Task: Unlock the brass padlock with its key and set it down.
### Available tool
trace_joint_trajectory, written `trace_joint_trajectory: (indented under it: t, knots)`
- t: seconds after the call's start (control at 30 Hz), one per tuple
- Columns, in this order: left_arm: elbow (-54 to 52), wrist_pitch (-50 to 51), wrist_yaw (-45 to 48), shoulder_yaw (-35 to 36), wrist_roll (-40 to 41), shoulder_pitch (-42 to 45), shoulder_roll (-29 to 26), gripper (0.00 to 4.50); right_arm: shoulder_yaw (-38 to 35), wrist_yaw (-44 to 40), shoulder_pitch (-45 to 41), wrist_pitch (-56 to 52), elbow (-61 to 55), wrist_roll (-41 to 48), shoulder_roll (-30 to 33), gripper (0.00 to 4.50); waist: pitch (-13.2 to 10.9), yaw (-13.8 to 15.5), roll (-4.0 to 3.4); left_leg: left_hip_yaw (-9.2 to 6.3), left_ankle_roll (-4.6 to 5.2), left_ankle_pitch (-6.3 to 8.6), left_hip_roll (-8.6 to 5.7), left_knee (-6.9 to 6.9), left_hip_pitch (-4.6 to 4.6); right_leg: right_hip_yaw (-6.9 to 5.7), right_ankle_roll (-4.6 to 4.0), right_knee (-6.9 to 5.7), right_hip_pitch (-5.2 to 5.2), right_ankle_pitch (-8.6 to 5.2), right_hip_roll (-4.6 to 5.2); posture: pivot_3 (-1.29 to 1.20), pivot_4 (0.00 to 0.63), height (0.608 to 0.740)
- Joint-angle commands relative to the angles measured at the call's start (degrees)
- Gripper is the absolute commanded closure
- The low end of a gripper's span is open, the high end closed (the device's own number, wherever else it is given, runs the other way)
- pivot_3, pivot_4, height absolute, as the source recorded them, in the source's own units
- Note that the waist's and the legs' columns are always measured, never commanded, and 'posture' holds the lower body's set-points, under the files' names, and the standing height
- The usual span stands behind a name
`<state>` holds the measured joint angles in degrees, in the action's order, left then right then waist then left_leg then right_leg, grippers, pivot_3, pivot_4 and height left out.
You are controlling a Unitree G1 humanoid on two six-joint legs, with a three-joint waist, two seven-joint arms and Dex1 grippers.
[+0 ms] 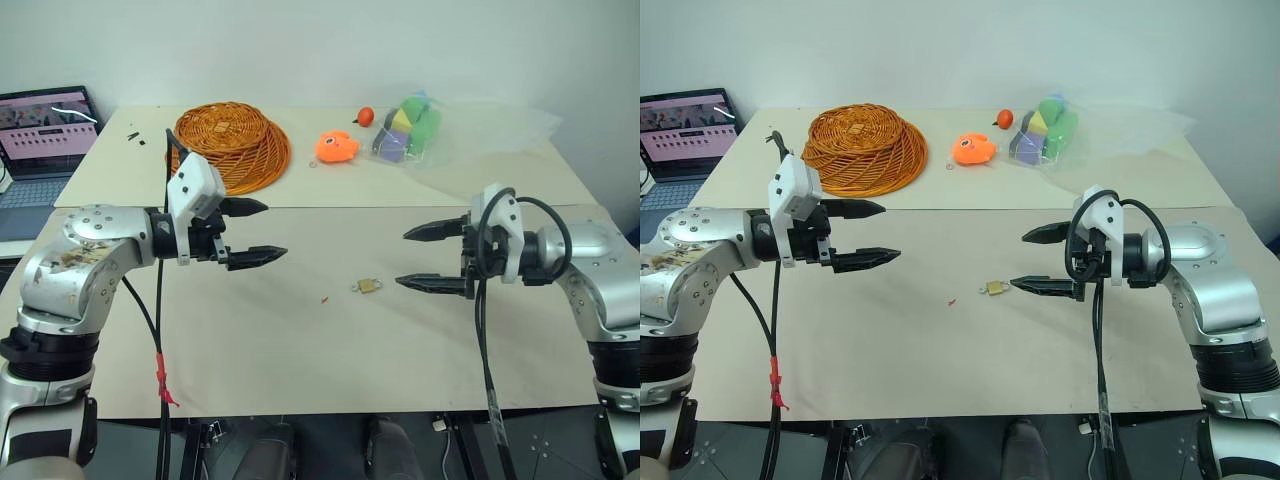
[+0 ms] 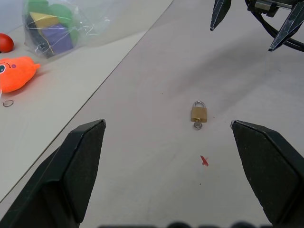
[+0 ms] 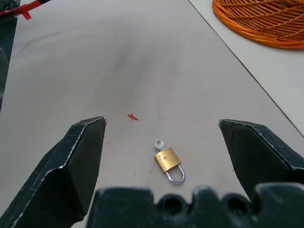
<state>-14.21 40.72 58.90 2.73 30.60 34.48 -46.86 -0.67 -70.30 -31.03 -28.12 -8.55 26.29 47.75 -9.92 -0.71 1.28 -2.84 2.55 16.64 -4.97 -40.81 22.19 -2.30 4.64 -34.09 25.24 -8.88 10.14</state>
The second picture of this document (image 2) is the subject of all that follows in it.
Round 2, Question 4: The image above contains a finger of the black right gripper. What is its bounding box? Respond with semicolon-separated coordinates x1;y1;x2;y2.
268;1;304;52
209;0;232;32

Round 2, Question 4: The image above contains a black foam block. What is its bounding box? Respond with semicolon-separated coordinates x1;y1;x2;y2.
24;13;52;58

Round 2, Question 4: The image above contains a brass padlock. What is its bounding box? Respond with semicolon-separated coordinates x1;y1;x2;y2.
190;101;209;124

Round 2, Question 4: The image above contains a red ball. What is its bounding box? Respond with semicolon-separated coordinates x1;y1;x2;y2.
0;33;15;53

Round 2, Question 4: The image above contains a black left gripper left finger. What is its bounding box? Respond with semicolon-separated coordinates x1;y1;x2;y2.
0;119;106;228

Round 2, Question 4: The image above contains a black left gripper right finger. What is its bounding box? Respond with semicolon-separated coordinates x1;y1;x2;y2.
229;120;304;228

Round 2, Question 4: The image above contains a yellow foam block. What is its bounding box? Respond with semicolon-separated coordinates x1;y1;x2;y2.
30;12;60;29

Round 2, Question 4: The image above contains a clear plastic bag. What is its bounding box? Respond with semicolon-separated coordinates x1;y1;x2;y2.
22;0;113;59

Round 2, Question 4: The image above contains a green foam block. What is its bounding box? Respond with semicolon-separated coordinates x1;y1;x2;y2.
48;3;80;45

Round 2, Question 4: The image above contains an orange plush toy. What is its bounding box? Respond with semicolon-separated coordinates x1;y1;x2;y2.
0;56;41;94

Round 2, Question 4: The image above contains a purple foam block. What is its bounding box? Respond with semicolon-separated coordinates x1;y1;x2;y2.
41;23;75;55

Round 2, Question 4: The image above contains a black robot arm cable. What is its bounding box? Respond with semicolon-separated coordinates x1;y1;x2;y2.
244;0;304;52

